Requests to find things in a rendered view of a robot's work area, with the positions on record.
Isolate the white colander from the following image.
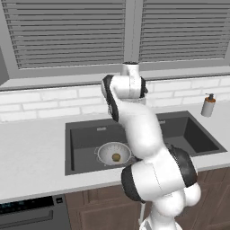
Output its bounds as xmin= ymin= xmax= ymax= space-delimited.
xmin=94 ymin=141 xmax=133 ymax=167

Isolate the brown wooden cupboard door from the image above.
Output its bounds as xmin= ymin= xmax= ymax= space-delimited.
xmin=175 ymin=166 xmax=230 ymax=230
xmin=65 ymin=184 xmax=146 ymax=230

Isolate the grey window blind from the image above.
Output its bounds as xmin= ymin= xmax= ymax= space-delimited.
xmin=1 ymin=0 xmax=127 ymax=70
xmin=138 ymin=0 xmax=230 ymax=64

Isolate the dark grey kitchen sink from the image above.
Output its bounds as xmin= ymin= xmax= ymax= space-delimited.
xmin=65 ymin=110 xmax=228 ymax=176

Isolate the grey window frame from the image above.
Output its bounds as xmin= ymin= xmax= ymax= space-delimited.
xmin=0 ymin=0 xmax=230 ymax=92

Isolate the dark dishwasher handle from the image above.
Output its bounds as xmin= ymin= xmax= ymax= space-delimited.
xmin=0 ymin=210 xmax=54 ymax=224

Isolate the grey soap dispenser, orange collar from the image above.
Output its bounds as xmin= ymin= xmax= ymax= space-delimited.
xmin=200 ymin=93 xmax=217 ymax=118

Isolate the dark grey dishwasher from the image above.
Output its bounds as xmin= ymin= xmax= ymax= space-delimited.
xmin=0 ymin=193 xmax=72 ymax=230

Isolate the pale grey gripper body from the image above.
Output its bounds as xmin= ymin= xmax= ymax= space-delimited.
xmin=137 ymin=94 xmax=148 ymax=106

